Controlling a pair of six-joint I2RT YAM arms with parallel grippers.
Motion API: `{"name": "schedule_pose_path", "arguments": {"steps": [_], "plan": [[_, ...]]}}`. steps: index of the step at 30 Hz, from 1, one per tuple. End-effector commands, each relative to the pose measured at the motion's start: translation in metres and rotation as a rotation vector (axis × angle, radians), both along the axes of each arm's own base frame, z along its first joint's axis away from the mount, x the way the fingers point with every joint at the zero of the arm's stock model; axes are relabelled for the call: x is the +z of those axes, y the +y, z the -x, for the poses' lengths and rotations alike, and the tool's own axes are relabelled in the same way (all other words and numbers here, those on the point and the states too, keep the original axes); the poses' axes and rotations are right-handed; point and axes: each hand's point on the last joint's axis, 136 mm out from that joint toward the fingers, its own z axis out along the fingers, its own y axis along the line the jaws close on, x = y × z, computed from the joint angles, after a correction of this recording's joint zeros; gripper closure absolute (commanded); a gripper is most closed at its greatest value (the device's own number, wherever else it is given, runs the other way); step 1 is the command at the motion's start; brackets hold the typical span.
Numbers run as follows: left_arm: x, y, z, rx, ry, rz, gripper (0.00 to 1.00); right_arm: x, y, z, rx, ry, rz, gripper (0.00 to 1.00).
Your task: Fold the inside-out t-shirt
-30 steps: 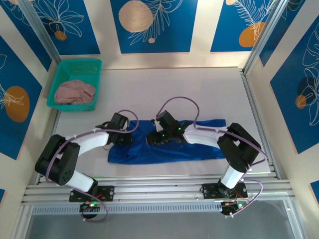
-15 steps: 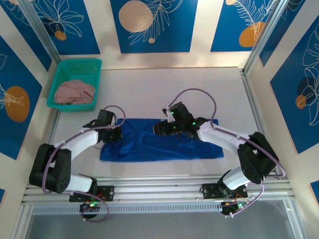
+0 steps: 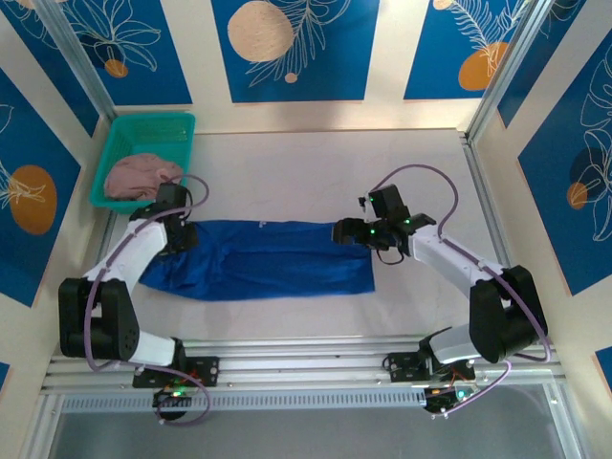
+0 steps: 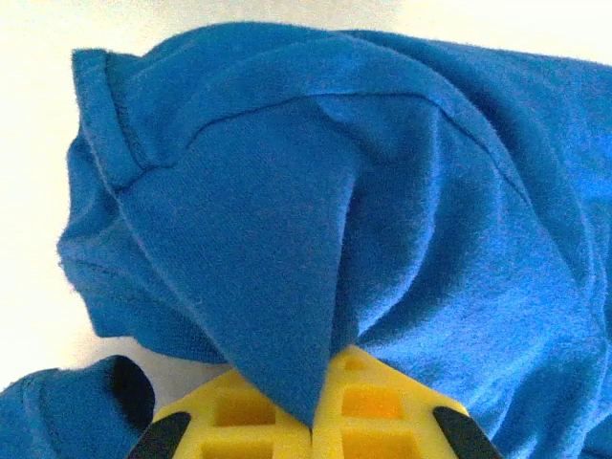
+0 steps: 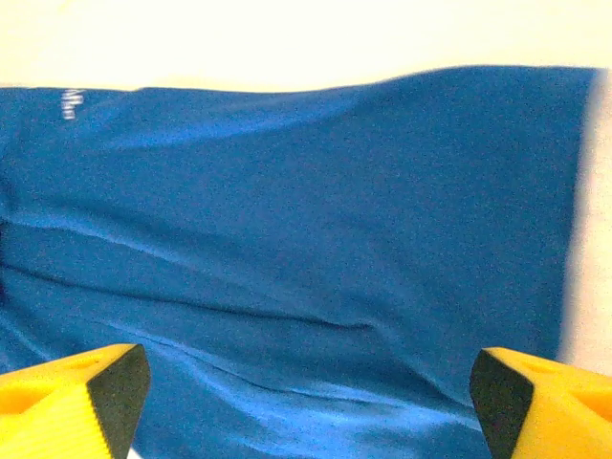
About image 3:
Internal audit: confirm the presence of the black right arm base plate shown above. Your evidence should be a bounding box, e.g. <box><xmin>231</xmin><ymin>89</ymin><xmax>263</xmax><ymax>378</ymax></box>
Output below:
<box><xmin>384</xmin><ymin>352</ymin><xmax>477</xmax><ymax>383</ymax></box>

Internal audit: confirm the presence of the blue poster navy circle lily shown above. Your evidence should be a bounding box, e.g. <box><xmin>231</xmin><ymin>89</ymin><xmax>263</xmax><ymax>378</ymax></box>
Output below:
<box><xmin>518</xmin><ymin>42</ymin><xmax>612</xmax><ymax>296</ymax></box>

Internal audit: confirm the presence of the blue poster orange circle fern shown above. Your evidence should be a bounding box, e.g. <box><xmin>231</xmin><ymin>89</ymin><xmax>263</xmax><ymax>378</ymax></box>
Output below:
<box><xmin>404</xmin><ymin>0</ymin><xmax>527</xmax><ymax>100</ymax></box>

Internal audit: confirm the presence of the blue poster with line drawing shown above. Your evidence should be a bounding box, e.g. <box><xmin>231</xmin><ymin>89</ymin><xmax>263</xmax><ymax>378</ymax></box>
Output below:
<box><xmin>496</xmin><ymin>0</ymin><xmax>589</xmax><ymax>128</ymax></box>

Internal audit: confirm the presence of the grey metal panel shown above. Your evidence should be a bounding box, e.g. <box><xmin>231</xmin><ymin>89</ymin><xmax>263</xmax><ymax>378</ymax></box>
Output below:
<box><xmin>45</xmin><ymin>384</ymin><xmax>568</xmax><ymax>459</ymax></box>

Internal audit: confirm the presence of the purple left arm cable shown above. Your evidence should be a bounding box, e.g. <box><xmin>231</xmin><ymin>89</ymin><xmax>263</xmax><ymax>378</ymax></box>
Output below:
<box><xmin>84</xmin><ymin>174</ymin><xmax>211</xmax><ymax>426</ymax></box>

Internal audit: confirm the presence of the grey slotted cable duct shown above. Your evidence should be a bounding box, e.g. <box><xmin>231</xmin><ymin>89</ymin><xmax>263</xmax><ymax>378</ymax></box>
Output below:
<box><xmin>59</xmin><ymin>387</ymin><xmax>429</xmax><ymax>413</ymax></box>

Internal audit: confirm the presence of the teal plastic basket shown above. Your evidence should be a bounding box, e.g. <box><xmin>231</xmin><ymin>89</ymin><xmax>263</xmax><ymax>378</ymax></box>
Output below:
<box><xmin>89</xmin><ymin>113</ymin><xmax>197</xmax><ymax>216</ymax></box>

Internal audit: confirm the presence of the blue poster with beige circle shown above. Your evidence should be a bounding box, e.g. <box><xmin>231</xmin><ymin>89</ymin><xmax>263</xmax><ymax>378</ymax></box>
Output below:
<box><xmin>211</xmin><ymin>0</ymin><xmax>382</xmax><ymax>104</ymax></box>

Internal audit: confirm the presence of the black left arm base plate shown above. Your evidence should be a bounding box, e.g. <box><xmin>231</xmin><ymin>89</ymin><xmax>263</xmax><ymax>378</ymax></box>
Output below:
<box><xmin>132</xmin><ymin>356</ymin><xmax>221</xmax><ymax>388</ymax></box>

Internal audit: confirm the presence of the blue poster with leaf lines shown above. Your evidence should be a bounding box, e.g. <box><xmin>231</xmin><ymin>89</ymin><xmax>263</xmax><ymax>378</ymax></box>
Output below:
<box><xmin>0</xmin><ymin>0</ymin><xmax>101</xmax><ymax>138</ymax></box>

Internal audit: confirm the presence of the blue poster white flower drawing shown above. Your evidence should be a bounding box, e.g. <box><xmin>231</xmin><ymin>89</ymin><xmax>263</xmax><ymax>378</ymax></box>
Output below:
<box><xmin>61</xmin><ymin>0</ymin><xmax>193</xmax><ymax>107</ymax></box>

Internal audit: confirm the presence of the pink garment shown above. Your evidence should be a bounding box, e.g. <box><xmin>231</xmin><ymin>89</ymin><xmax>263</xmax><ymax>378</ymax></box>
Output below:
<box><xmin>103</xmin><ymin>152</ymin><xmax>186</xmax><ymax>202</ymax></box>

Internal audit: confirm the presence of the aluminium frame post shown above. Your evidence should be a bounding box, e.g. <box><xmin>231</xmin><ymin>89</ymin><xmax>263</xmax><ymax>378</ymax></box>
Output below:
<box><xmin>466</xmin><ymin>0</ymin><xmax>560</xmax><ymax>144</ymax></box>
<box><xmin>35</xmin><ymin>0</ymin><xmax>133</xmax><ymax>147</ymax></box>

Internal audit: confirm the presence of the blue t-shirt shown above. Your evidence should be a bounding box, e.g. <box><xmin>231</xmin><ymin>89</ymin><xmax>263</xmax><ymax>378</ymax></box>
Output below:
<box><xmin>138</xmin><ymin>218</ymin><xmax>377</xmax><ymax>302</ymax></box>

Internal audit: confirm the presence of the aluminium table edge rail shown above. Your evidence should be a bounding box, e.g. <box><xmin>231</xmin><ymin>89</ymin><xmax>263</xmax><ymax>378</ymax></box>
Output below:
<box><xmin>461</xmin><ymin>136</ymin><xmax>535</xmax><ymax>343</ymax></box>
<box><xmin>71</xmin><ymin>136</ymin><xmax>138</xmax><ymax>355</ymax></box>

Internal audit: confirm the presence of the wide aluminium base rail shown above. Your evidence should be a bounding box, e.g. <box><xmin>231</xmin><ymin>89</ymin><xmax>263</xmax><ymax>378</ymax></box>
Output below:
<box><xmin>40</xmin><ymin>334</ymin><xmax>565</xmax><ymax>394</ymax></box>

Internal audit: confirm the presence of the blue poster large orange circle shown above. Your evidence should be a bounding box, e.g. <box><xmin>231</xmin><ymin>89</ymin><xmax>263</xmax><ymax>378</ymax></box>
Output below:
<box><xmin>0</xmin><ymin>66</ymin><xmax>82</xmax><ymax>307</ymax></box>

